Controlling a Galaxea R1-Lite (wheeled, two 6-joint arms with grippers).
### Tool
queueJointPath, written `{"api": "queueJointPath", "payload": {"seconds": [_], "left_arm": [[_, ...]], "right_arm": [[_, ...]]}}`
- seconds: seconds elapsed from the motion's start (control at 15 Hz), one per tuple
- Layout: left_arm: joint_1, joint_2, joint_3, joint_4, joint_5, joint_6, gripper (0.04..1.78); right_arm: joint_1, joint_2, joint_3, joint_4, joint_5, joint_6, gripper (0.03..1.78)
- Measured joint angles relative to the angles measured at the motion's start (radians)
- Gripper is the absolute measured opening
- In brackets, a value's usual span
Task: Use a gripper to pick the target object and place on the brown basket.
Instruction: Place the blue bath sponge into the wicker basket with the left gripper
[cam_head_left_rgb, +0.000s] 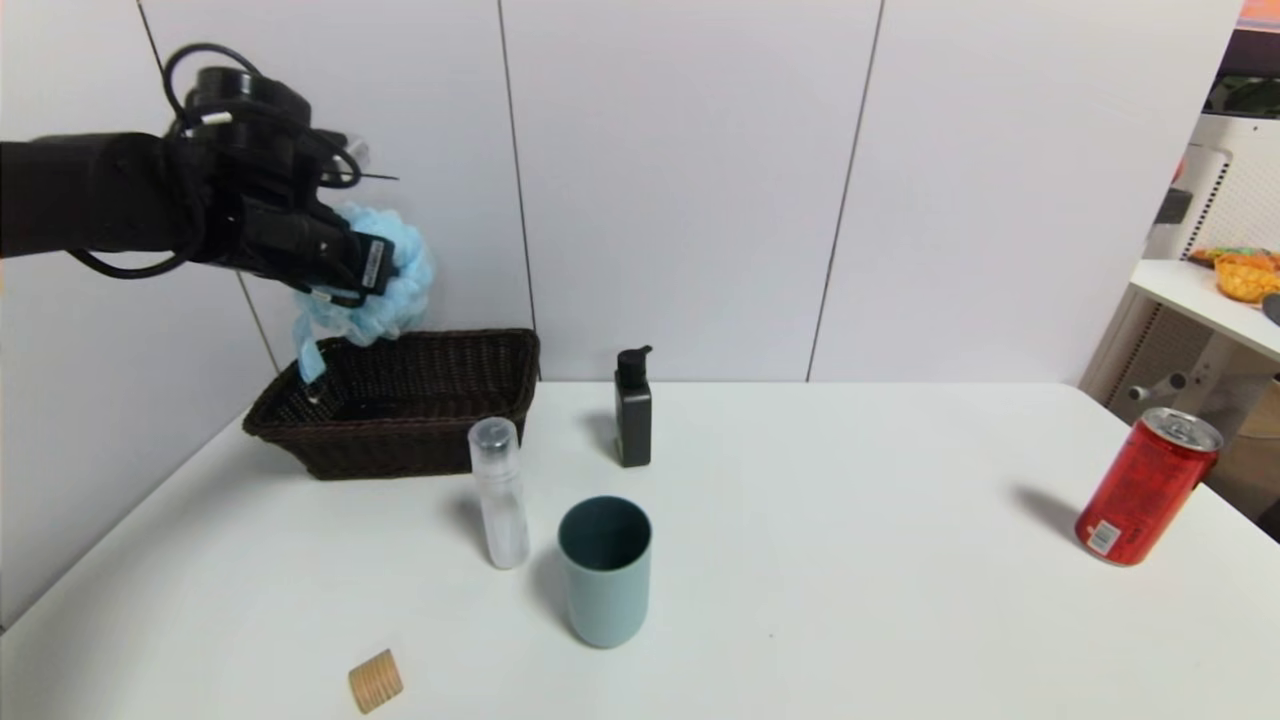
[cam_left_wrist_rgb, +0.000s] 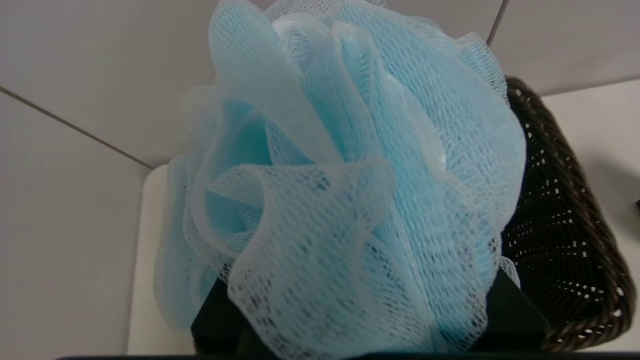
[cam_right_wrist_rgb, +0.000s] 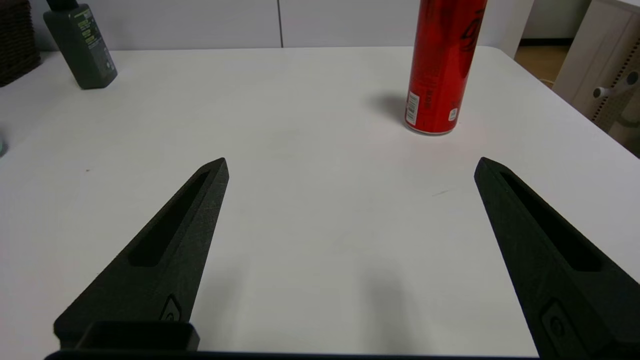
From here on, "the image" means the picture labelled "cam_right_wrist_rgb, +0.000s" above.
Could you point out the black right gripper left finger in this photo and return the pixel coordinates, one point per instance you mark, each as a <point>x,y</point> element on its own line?
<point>160,265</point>

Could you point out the red soda can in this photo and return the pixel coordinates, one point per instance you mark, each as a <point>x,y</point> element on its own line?
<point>442,65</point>

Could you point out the white perforated cabinet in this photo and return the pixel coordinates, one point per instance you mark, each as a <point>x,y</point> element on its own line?
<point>607,70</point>

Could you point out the black pump bottle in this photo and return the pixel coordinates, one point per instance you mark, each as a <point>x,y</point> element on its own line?
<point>82,45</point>

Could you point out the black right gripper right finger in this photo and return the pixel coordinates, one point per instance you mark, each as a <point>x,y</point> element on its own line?
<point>560,270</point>

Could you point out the dark brown wicker basket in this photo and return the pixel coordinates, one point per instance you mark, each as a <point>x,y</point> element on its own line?
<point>16,40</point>

